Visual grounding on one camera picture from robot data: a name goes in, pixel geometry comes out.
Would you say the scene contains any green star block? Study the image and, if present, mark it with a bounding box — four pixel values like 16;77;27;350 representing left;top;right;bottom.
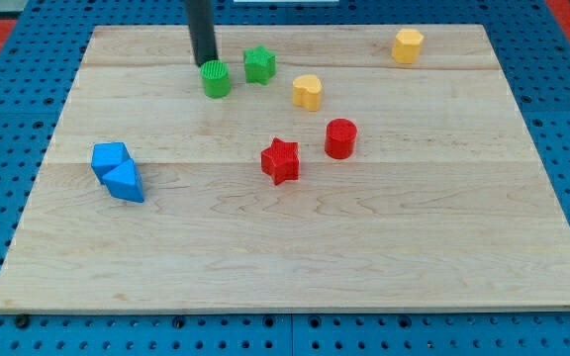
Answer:
243;45;276;85

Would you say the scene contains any green cylinder block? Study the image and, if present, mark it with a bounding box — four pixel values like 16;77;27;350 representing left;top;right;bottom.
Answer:
200;59;231;99

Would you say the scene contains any yellow heart block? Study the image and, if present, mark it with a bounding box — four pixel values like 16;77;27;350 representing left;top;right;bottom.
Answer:
292;74;323;112

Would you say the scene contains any red star block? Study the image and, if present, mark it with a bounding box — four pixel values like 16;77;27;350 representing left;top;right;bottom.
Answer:
261;137;300;185

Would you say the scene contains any red cylinder block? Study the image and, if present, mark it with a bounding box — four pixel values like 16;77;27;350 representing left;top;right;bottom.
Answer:
325;118;357;159

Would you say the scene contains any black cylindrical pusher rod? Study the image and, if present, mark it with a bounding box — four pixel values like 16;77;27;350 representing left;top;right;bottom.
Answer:
184;0;219;67

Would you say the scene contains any yellow hexagon block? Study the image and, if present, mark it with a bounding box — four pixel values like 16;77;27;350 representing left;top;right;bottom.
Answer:
391;29;425;64

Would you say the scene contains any wooden board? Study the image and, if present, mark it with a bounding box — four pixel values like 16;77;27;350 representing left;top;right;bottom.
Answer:
0;25;570;314

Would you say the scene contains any blue cube block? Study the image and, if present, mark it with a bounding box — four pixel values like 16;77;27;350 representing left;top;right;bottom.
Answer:
90;141;131;185

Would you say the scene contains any blue triangle block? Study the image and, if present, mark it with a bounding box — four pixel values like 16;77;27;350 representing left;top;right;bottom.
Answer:
102;158;144;203

